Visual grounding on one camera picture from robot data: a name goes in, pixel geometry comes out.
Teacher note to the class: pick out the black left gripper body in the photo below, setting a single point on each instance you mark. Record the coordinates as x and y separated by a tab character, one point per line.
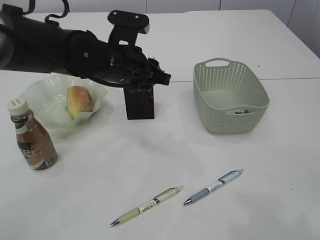
124	66

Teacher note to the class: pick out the brown coffee drink bottle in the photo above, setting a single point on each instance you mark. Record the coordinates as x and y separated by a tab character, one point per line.
33	140

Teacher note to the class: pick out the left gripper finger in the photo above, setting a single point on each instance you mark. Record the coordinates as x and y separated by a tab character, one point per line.
158	75

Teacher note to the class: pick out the beige grip pen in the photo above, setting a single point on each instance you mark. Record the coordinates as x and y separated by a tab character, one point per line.
160	198

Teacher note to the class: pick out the wavy green glass plate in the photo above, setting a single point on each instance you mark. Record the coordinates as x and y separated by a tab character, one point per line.
48	100

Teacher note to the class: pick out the bread roll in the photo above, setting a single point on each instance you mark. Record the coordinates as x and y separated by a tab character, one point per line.
79	100

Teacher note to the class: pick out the black mesh pen holder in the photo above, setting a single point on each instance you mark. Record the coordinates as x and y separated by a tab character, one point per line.
139	103

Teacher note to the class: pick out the blue clip pen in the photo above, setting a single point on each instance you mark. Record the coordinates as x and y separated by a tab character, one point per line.
232	175

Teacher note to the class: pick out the dark paper ball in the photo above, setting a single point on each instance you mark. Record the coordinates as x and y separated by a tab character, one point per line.
243	112

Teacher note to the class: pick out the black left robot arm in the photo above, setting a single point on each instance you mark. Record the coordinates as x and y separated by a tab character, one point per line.
28	45

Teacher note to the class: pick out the green plastic basket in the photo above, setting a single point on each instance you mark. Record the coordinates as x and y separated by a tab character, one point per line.
221	90

